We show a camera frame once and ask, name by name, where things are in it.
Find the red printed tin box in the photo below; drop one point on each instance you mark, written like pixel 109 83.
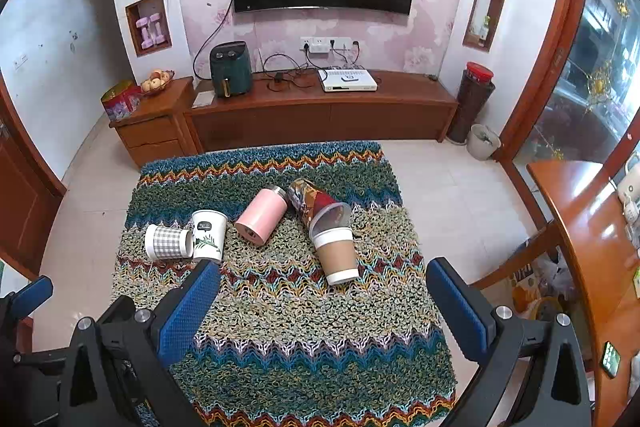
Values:
pixel 120 102

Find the wood framed glass door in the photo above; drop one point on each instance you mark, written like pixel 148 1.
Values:
pixel 590 82

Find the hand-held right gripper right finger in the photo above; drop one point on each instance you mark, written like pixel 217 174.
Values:
pixel 452 307

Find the yellow printed bag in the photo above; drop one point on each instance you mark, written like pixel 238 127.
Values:
pixel 522 289

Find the small wooden drawer cabinet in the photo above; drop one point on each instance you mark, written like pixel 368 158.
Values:
pixel 155 134

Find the white waste bin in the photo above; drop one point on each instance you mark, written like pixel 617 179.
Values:
pixel 482 144

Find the white kettle appliance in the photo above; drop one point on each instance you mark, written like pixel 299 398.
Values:
pixel 629 194

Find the multicolour zigzag woven rug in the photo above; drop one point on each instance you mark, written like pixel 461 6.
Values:
pixel 300 337

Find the dark green air fryer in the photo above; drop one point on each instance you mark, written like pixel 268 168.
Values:
pixel 229 67

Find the glossy wooden table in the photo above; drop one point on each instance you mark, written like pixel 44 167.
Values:
pixel 595 257

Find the white leaf print cup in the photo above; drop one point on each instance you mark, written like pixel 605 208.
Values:
pixel 207 232

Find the checked grey cup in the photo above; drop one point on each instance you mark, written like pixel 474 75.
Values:
pixel 167 242

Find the long wooden television cabinet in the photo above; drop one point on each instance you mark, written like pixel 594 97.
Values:
pixel 320 117

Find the white set-top box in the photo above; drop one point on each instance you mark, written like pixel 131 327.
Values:
pixel 347 80

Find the pink steel tumbler cup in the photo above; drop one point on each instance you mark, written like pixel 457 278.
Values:
pixel 260 217

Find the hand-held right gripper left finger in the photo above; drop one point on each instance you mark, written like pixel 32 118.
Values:
pixel 187 312

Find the small potted plant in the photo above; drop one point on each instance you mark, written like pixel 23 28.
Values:
pixel 484 32

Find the white paper card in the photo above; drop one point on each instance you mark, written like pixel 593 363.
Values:
pixel 203 100

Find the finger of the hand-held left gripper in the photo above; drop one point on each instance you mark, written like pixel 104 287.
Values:
pixel 31 296

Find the black smartphone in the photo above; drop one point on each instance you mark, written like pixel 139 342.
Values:
pixel 610 359

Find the bowl of fruit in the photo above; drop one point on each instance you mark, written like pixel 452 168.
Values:
pixel 156 83

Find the brown wooden door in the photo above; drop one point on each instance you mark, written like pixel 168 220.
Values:
pixel 22 202

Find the pink dumbbell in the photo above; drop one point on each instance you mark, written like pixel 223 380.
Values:
pixel 159 28
pixel 144 34

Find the white plastic bag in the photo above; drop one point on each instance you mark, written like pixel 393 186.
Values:
pixel 552 274

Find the tall black container red lid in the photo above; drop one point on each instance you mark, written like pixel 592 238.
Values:
pixel 472 102

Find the colourful patterned cup clear lid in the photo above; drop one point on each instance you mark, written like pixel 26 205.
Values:
pixel 311 201

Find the brown paper cup white lid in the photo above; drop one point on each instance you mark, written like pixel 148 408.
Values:
pixel 337 259

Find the white wall socket strip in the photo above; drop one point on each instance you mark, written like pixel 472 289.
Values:
pixel 320 44

